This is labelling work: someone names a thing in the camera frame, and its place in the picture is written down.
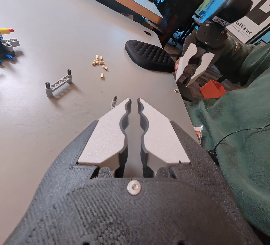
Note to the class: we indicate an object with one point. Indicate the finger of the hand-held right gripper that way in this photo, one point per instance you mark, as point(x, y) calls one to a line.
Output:
point(183, 66)
point(202, 66)

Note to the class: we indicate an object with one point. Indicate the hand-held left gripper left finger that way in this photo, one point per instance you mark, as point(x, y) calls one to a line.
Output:
point(101, 139)

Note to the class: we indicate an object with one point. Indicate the orange bag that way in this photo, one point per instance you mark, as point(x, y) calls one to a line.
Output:
point(213, 90)

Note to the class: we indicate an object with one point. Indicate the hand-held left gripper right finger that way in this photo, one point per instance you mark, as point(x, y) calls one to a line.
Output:
point(166, 139)

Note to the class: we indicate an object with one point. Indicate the pile of tan lego pins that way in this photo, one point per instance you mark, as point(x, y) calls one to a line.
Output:
point(104, 67)

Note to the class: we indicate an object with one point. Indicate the grey lego beam frame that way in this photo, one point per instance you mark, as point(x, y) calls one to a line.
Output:
point(49, 92)
point(113, 103)

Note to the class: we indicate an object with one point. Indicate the black office chair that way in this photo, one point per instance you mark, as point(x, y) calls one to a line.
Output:
point(179, 0)

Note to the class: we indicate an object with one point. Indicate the person's right hand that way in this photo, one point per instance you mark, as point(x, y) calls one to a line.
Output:
point(177, 65)

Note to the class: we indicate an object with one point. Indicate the small clear packet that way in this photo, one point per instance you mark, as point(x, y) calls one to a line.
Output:
point(198, 133)

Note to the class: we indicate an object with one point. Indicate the black chair armrest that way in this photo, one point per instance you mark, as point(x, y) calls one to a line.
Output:
point(147, 55)

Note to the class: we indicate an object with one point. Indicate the person's right forearm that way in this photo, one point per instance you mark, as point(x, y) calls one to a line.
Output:
point(236, 59)

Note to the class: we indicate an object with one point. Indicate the black framed tag sign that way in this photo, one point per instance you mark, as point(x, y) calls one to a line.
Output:
point(253, 7)

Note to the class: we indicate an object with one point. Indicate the lego car chassis assembly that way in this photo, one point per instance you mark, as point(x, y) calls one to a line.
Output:
point(8, 45)

